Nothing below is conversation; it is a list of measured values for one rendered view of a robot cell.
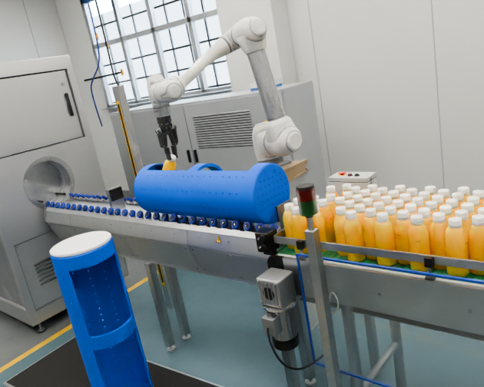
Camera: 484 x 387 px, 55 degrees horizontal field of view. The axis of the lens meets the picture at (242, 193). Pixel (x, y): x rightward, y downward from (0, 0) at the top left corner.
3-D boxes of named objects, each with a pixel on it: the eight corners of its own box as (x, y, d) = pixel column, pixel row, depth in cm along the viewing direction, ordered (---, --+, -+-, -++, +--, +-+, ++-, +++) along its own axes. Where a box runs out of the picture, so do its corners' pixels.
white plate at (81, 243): (36, 255, 208) (37, 257, 209) (82, 255, 196) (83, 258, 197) (79, 231, 232) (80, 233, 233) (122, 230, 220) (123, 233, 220)
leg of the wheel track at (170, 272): (187, 334, 317) (166, 250, 300) (192, 336, 313) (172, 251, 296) (180, 339, 313) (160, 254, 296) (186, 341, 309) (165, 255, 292)
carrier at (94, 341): (87, 417, 231) (133, 426, 219) (35, 257, 208) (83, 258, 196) (123, 379, 256) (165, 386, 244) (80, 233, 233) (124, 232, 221)
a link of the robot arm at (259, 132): (274, 154, 289) (266, 120, 285) (290, 154, 273) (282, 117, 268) (252, 161, 282) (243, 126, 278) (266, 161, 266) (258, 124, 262)
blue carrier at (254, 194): (176, 203, 284) (167, 158, 277) (293, 213, 227) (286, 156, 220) (139, 219, 264) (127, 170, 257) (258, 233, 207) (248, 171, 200)
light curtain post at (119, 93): (172, 303, 364) (118, 85, 319) (177, 305, 360) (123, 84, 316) (167, 307, 360) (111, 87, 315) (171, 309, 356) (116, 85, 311)
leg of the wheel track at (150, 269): (171, 345, 307) (150, 259, 290) (177, 348, 303) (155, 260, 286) (165, 350, 303) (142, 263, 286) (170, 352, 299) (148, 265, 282)
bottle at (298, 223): (314, 249, 192) (308, 209, 188) (304, 256, 188) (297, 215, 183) (301, 246, 197) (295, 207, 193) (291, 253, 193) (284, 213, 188)
